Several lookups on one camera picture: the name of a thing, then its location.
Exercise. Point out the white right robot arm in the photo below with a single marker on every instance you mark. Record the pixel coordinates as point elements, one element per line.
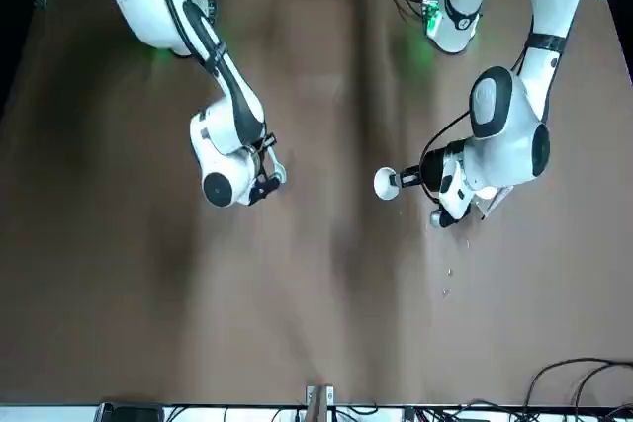
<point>148,12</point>

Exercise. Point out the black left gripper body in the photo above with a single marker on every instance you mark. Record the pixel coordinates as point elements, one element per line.
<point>432,170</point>

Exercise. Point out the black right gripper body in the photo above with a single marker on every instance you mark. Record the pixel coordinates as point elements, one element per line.
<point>258,170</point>

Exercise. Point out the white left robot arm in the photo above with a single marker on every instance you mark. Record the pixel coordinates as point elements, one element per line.
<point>509,110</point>

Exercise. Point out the small pale plastic spoon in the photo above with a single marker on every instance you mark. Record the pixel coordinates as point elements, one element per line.
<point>281,174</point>

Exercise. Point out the small white crucible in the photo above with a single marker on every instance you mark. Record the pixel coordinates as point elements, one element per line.
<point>385,184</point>

